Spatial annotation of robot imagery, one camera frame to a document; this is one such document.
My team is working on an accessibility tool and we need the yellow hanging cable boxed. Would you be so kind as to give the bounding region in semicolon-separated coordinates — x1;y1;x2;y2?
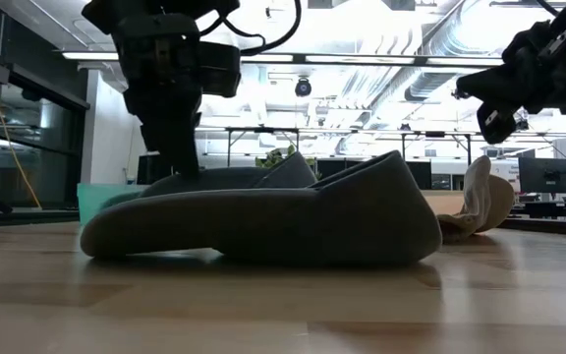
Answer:
0;0;43;210

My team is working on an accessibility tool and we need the green translucent plastic bin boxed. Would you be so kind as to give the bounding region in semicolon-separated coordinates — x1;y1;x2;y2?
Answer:
77;182;152;227

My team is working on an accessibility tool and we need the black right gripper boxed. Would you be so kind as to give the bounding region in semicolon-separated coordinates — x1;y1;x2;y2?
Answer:
454;46;566;146

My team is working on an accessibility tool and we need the black background table frame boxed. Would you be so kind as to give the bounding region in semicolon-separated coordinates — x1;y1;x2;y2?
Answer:
194;126;474;168

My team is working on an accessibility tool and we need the orange translucent plastic bin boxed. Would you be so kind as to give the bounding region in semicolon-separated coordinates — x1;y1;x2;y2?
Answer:
420;190;467;217

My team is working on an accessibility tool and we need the potted green plant white pot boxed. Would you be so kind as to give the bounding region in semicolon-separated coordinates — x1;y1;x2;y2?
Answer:
255;144;322;181

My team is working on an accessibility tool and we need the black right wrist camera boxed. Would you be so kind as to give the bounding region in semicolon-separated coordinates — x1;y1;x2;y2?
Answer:
508;17;566;63

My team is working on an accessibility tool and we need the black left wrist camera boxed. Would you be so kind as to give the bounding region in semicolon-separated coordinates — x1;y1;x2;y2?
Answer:
197;41;243;98

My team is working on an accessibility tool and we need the black computer monitor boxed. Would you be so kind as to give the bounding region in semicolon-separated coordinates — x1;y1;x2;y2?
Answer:
518;156;566;195
137;152;174;186

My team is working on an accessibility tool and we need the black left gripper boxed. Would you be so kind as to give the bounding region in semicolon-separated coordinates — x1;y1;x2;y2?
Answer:
113;14;203;177

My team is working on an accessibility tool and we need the overhead light bar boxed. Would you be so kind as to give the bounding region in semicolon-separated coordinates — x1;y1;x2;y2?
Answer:
61;51;505;68

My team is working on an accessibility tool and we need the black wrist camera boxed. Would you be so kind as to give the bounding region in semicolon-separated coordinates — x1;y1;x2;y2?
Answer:
508;17;566;63
197;41;243;98

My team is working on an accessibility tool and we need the dark cluttered desk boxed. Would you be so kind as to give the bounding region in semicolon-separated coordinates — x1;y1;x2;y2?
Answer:
506;194;566;221

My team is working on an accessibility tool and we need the beige cap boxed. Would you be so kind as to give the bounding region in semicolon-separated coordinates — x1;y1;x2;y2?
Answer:
436;155;516;245

